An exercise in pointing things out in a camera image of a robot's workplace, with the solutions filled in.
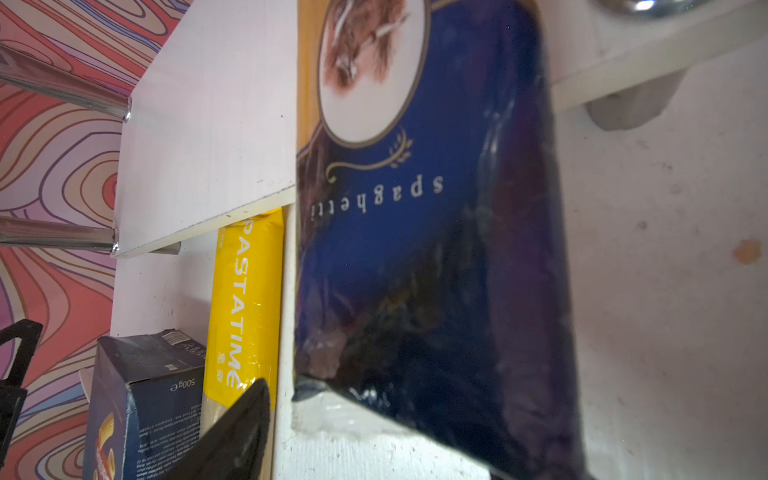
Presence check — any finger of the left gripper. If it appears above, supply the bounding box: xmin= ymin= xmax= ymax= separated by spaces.
xmin=1 ymin=319 xmax=43 ymax=466

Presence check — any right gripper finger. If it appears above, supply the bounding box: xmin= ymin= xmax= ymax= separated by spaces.
xmin=164 ymin=379 xmax=271 ymax=480

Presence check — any dark blue spaghetti bag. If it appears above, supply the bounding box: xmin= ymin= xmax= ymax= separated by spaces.
xmin=294 ymin=1 xmax=589 ymax=479

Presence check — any white two-tier shelf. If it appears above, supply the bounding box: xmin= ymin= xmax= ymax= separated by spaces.
xmin=0 ymin=0 xmax=768 ymax=259

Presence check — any blue Barilla rigatoni box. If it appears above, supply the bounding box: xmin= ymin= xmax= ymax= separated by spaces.
xmin=82 ymin=329 xmax=206 ymax=479

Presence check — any yellow Pastatime spaghetti bag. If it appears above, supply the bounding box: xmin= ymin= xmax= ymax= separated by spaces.
xmin=199 ymin=207 xmax=286 ymax=439

